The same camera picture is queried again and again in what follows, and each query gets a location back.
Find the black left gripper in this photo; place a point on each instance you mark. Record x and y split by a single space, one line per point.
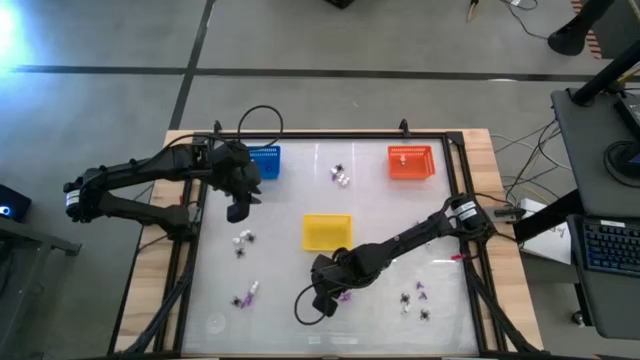
232 170

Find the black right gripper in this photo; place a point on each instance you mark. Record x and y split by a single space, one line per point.
327 272

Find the yellow plastic basket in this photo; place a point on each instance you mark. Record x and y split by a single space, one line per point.
327 232

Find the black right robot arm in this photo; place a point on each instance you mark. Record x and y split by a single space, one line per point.
410 235

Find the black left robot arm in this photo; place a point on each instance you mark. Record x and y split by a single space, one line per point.
140 167

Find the blue plastic basket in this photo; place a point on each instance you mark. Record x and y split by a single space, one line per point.
270 165

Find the small red tag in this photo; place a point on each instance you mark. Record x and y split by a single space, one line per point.
456 257

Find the orange plastic basket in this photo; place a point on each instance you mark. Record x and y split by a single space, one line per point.
420 170

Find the white paper sheet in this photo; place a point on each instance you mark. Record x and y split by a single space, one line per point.
550 245

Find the grey metal stand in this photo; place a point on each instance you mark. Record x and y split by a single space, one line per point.
30 237

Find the black desk leg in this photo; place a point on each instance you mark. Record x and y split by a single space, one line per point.
550 217

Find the black box with blue light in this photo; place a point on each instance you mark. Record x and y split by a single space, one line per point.
15 205

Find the black keyboard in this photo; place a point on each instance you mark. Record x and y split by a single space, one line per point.
610 247

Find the grey desk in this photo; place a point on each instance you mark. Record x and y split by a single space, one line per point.
590 150

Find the round black monitor base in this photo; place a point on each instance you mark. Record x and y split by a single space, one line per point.
625 160

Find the black chair foot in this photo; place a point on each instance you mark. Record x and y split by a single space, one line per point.
570 37

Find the black pole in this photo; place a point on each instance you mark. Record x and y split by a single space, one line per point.
605 75

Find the black device on desk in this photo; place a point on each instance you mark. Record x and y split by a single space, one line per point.
631 112

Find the orange striped mat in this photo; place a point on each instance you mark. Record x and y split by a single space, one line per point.
594 42

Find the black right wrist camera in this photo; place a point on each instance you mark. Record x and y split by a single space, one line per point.
325 306

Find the black aluminium table frame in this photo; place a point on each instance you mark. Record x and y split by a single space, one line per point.
325 135

